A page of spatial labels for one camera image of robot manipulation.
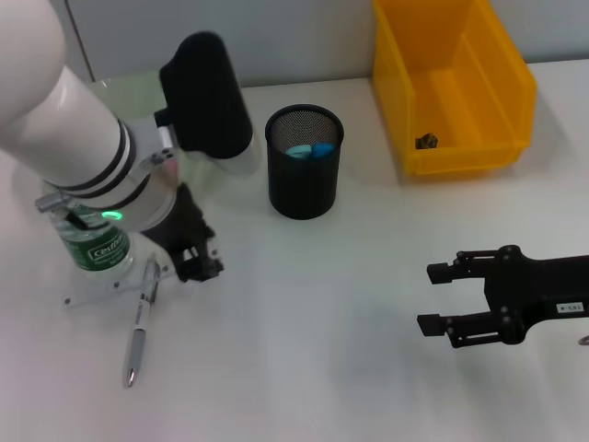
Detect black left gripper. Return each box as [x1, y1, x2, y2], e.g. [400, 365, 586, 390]
[143, 182, 225, 284]

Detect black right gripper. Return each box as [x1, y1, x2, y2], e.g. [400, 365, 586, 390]
[416, 245, 589, 350]

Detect silver ballpoint pen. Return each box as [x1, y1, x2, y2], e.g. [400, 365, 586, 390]
[121, 259, 162, 389]

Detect clear plastic ruler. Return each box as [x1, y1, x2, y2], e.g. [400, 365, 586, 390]
[63, 248, 221, 308]

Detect clear water bottle green label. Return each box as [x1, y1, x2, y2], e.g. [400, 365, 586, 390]
[53, 209, 135, 283]

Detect blue scissors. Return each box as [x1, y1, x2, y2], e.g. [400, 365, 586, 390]
[284, 142, 335, 160]

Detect black mesh pen cup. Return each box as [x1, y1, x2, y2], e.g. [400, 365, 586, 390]
[264, 104, 345, 221]

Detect pale green wavy fruit bowl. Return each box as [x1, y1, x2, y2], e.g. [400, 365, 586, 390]
[12, 76, 231, 217]

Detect yellow plastic storage bin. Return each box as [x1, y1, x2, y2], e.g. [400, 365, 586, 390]
[372, 0, 537, 179]

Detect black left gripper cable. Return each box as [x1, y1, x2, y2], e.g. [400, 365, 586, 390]
[35, 192, 96, 230]

